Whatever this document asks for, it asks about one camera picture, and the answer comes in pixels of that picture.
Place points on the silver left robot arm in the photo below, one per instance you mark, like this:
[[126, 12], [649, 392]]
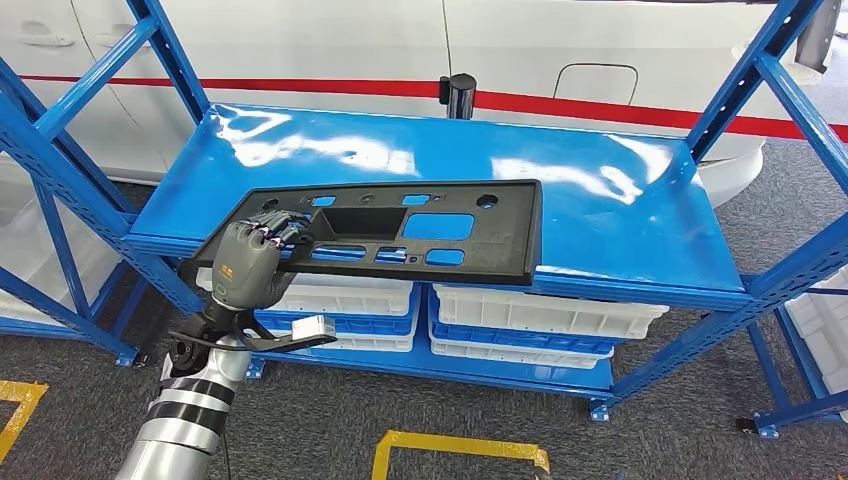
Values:
[[185, 411]]

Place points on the white car body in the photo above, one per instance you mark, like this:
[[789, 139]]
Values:
[[331, 40]]

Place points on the red barrier belt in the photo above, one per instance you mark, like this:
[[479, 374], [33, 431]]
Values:
[[298, 88]]

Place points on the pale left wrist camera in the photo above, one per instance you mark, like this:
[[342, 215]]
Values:
[[310, 327]]

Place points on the black left camera bracket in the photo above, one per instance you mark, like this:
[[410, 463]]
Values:
[[278, 344]]

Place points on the blue metal shelf rack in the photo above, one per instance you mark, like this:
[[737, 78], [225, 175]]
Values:
[[596, 199], [63, 252], [768, 368]]

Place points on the grey metal post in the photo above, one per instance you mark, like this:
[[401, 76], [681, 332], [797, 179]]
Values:
[[818, 33]]

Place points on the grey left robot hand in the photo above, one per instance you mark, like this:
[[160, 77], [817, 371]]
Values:
[[245, 265]]

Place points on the black plastic plate bracket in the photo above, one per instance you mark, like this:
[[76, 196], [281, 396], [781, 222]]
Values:
[[510, 225]]

